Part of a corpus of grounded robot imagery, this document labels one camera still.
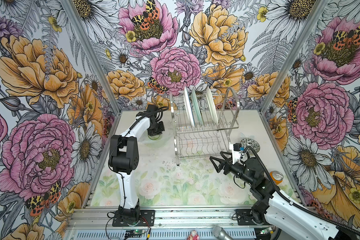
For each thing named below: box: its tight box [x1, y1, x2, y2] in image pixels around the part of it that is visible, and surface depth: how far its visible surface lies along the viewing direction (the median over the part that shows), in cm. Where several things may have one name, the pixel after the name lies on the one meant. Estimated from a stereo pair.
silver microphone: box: [212, 225, 235, 240], surface depth 69 cm
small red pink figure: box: [186, 229, 200, 240], surface depth 69 cm
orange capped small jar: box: [269, 170, 284, 185], surface depth 78 cm
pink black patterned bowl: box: [240, 138, 261, 155], surface depth 99 cm
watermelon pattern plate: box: [183, 86, 195, 128], surface depth 65 cm
